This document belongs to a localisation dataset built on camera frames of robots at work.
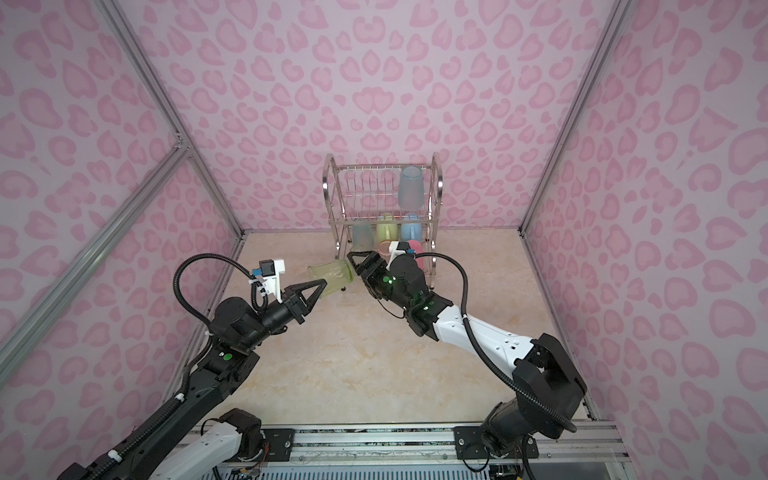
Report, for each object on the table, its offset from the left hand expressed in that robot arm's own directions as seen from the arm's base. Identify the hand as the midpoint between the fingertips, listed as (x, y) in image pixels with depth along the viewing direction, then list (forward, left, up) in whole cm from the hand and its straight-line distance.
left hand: (325, 280), depth 67 cm
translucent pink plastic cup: (+9, -13, -1) cm, 16 cm away
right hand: (+7, -5, -2) cm, 9 cm away
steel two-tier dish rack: (+48, -8, -21) cm, 53 cm away
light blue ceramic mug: (+33, -22, -19) cm, 44 cm away
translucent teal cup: (+30, -21, +1) cm, 37 cm away
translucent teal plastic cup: (+34, -4, -23) cm, 41 cm away
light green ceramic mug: (+34, -13, -20) cm, 41 cm away
